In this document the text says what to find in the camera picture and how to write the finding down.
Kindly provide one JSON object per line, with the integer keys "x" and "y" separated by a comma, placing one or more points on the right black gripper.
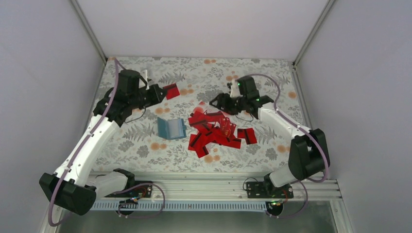
{"x": 223, "y": 103}

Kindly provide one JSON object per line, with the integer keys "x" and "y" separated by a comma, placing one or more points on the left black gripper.
{"x": 155, "y": 89}

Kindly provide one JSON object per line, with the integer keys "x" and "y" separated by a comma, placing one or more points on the red card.
{"x": 248, "y": 134}
{"x": 201, "y": 151}
{"x": 172, "y": 91}

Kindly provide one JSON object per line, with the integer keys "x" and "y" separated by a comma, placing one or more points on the teal card holder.
{"x": 171, "y": 129}

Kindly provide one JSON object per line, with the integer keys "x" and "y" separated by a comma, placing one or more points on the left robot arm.
{"x": 70, "y": 186}

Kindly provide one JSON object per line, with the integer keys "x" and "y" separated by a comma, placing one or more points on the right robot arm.
{"x": 308, "y": 156}

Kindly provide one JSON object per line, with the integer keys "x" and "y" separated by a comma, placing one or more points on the white red-circle card left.
{"x": 199, "y": 110}

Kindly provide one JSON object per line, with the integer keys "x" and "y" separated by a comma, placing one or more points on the pile of red cards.
{"x": 213, "y": 128}

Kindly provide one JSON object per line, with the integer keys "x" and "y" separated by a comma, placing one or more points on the red card front bottom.
{"x": 201, "y": 151}

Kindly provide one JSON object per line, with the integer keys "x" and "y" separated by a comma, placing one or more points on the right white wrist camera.
{"x": 234, "y": 89}

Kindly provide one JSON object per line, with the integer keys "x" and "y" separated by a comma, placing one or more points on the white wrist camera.
{"x": 234, "y": 89}
{"x": 144, "y": 74}

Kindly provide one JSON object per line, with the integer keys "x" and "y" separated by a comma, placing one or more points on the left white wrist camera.
{"x": 144, "y": 74}

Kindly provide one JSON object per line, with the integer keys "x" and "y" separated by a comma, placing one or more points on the aluminium rail frame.
{"x": 216, "y": 186}

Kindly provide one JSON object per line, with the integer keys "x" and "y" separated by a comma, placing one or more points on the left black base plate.
{"x": 143, "y": 191}

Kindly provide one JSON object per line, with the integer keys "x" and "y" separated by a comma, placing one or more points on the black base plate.
{"x": 143, "y": 191}
{"x": 262, "y": 190}

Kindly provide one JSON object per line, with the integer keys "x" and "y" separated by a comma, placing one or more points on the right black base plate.
{"x": 262, "y": 190}

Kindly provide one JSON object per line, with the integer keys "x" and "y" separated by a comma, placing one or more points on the grey slotted cable duct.
{"x": 175, "y": 205}

